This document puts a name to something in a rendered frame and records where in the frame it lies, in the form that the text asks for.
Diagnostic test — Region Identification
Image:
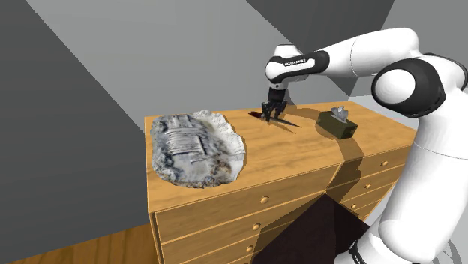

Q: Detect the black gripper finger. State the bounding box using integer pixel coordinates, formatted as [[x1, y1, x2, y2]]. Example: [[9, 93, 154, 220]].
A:
[[260, 101, 272, 123], [273, 100, 288, 121]]

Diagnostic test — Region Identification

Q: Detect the wooden chest of drawers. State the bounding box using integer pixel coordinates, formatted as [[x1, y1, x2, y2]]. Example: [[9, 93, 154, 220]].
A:
[[144, 100, 418, 264]]

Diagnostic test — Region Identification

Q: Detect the olive green tissue box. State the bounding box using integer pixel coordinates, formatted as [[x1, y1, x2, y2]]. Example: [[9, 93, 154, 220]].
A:
[[315, 106, 359, 140]]

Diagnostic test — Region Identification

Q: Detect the grey white lumpy slab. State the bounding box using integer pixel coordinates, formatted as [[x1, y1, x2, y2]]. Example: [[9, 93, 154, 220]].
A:
[[150, 109, 246, 190]]

